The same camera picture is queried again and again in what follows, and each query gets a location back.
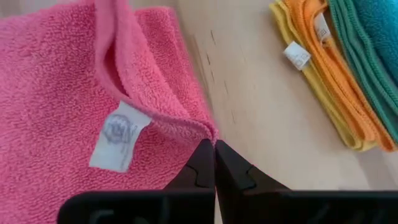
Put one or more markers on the pink microfiber towel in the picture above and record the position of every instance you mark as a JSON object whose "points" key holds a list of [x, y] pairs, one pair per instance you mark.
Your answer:
{"points": [[62, 93]]}

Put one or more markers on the light green microfiber towel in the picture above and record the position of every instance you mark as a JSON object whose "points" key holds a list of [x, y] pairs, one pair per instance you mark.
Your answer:
{"points": [[363, 62]]}

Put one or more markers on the orange microfiber towel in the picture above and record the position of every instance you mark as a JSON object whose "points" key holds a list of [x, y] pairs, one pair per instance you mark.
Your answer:
{"points": [[342, 84]]}

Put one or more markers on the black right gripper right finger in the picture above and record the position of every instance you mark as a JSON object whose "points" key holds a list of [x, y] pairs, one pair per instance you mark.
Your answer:
{"points": [[236, 174]]}

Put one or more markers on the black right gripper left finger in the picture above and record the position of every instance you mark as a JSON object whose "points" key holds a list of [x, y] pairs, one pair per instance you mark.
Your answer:
{"points": [[200, 171]]}

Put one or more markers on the yellow microfiber towel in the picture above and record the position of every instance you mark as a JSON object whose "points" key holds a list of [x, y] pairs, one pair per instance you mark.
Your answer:
{"points": [[326, 102]]}

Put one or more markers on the teal blue microfiber towel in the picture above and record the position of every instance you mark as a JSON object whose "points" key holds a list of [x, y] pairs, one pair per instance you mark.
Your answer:
{"points": [[382, 25]]}

